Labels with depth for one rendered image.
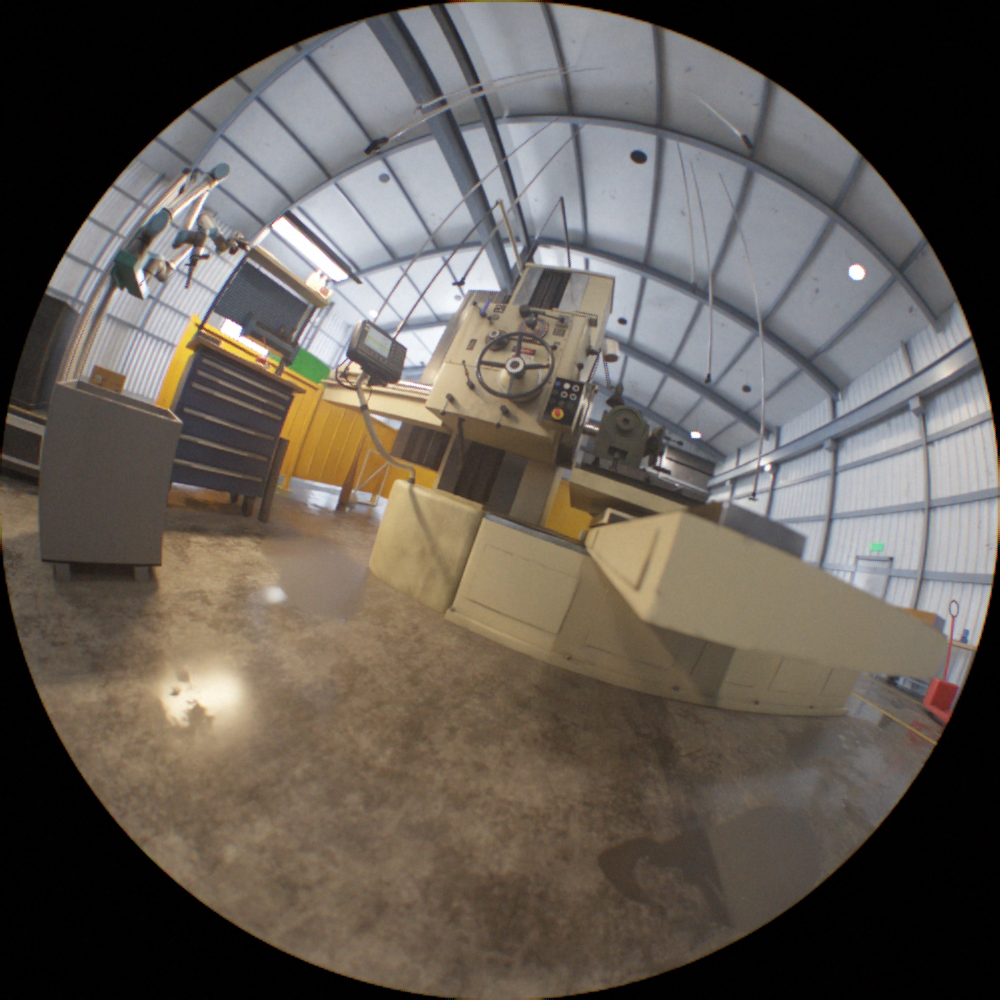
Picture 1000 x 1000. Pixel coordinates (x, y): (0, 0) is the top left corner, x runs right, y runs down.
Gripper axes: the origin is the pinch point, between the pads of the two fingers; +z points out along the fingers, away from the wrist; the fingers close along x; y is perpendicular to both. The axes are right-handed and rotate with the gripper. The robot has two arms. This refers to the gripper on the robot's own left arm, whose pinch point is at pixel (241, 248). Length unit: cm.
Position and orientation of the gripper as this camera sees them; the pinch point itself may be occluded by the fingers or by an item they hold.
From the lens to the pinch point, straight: 210.5
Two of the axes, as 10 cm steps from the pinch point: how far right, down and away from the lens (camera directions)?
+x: 2.6, -2.1, 9.4
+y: 7.3, -6.0, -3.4
